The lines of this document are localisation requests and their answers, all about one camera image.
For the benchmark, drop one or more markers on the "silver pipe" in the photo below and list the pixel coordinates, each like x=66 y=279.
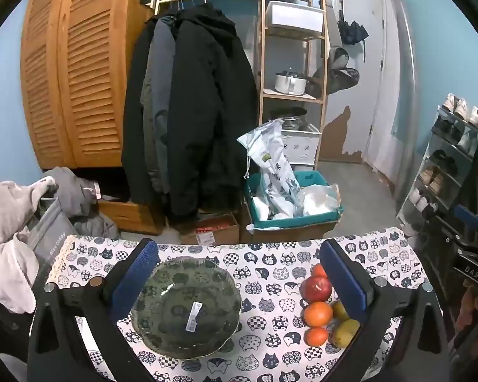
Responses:
x=406 y=87

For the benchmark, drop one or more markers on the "white printed rice bag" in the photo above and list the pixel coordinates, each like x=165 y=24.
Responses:
x=277 y=175

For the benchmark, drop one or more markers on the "wooden louvred wardrobe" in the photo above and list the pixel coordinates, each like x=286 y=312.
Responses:
x=83 y=67

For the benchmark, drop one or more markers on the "cardboard box with red label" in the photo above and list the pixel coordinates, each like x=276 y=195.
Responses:
x=223 y=232

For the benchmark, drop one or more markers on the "rows of shoes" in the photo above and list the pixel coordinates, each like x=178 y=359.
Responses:
x=436 y=179

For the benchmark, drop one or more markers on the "green glass bowl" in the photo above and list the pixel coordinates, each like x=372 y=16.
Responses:
x=171 y=314

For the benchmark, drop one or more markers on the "grey jacket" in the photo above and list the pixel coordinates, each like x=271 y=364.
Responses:
x=159 y=67

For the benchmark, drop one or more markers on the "grey garment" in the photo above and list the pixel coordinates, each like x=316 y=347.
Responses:
x=71 y=191

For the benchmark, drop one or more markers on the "cat print tablecloth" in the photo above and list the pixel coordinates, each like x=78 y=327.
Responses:
x=263 y=286

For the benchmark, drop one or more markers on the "white door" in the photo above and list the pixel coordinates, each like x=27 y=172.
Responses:
x=366 y=99

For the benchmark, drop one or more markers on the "wooden shelf rack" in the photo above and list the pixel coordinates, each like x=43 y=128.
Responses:
x=264 y=87

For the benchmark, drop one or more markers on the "pale grey robe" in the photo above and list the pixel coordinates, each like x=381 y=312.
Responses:
x=8 y=227

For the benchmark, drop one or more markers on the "green pear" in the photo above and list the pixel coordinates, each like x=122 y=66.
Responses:
x=344 y=332

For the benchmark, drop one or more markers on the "shoe rack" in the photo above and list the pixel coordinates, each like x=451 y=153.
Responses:
x=442 y=143

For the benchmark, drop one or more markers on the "white storage box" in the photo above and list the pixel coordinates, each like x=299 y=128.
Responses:
x=294 y=18

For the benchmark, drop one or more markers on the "hanging grey bags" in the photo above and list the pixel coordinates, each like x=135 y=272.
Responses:
x=338 y=75

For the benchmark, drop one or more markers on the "large orange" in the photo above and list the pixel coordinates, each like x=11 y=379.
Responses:
x=318 y=314

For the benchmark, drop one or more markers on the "clear plastic bag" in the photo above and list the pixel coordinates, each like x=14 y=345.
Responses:
x=318 y=199

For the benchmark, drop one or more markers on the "grey fabric bag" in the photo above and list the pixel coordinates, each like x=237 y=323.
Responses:
x=49 y=234

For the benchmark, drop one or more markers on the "small orange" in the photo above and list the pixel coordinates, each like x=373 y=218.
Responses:
x=316 y=336

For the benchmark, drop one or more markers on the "black folded umbrella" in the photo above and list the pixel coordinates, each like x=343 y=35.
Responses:
x=352 y=32

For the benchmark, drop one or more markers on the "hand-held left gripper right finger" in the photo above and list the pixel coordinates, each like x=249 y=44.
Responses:
x=344 y=282

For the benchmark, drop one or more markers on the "white pot with lid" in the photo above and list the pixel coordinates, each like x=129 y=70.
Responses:
x=288 y=83

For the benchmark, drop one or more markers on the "steel pot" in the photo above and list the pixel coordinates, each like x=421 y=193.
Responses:
x=296 y=122

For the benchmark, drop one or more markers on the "teal plastic crate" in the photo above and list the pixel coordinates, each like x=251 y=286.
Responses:
x=259 y=211

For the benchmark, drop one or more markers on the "large red apple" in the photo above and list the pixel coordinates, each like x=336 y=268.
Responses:
x=316 y=288

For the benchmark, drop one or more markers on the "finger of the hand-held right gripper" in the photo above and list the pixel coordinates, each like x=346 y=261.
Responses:
x=454 y=230

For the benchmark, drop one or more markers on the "black wok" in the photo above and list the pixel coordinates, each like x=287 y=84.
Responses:
x=290 y=111

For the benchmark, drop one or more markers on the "black jacket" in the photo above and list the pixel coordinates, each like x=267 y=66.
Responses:
x=133 y=127

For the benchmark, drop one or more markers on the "white plastic basket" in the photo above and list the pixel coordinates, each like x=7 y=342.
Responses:
x=300 y=147

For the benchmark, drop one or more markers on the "large cardboard box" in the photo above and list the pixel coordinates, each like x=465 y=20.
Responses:
x=302 y=232

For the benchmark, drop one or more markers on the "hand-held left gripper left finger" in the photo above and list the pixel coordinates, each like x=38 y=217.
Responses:
x=137 y=280

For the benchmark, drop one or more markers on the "yellow pear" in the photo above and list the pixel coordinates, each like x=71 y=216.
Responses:
x=338 y=311

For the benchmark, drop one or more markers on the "long black coat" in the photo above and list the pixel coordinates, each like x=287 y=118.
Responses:
x=207 y=107

